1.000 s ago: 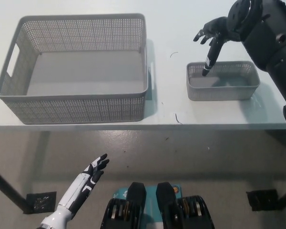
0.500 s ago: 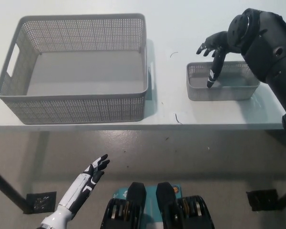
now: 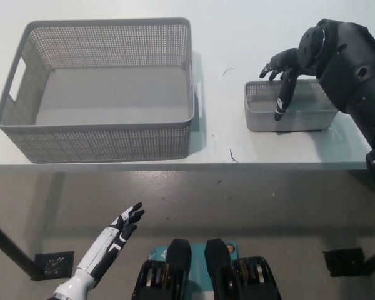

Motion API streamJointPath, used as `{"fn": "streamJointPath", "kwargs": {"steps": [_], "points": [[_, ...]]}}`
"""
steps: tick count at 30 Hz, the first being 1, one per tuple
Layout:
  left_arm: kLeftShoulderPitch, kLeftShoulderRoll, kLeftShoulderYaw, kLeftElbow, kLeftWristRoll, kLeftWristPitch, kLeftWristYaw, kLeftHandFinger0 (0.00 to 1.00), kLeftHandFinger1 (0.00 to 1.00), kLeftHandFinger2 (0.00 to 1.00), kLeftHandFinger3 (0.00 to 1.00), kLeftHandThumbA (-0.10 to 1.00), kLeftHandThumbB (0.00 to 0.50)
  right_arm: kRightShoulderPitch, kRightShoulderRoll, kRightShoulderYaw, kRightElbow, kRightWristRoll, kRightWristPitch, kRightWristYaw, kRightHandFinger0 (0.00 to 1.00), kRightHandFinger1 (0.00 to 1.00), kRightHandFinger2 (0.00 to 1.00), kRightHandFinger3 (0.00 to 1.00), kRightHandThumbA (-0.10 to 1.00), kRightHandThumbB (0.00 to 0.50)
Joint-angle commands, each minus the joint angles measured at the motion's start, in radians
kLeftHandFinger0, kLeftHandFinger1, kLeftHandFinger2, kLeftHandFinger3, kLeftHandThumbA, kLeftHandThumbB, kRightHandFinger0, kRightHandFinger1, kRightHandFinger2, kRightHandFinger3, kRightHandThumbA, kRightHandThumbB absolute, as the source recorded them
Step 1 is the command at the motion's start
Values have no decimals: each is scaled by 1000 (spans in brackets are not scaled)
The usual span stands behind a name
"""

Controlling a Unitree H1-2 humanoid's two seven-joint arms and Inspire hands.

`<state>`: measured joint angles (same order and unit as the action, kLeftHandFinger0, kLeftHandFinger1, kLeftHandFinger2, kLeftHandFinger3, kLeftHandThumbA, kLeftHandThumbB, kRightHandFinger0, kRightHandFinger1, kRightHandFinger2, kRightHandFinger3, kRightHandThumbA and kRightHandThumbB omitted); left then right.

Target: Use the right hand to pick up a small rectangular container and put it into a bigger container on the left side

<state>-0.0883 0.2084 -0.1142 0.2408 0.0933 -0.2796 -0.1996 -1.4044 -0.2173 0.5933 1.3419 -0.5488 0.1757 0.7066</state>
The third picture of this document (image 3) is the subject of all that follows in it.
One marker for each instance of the black and teal robot body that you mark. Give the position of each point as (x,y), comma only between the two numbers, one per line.
(181,259)

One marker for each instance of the black and white right hand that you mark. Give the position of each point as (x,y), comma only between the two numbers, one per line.
(286,61)

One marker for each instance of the large grey perforated basket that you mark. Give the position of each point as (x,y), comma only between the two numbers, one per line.
(97,140)

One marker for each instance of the black table leg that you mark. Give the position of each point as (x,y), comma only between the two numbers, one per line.
(12,247)

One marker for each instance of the small grey perforated basket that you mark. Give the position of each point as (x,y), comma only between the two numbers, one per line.
(303,120)

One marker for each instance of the white and black left hand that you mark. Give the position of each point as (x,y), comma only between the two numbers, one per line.
(107,239)

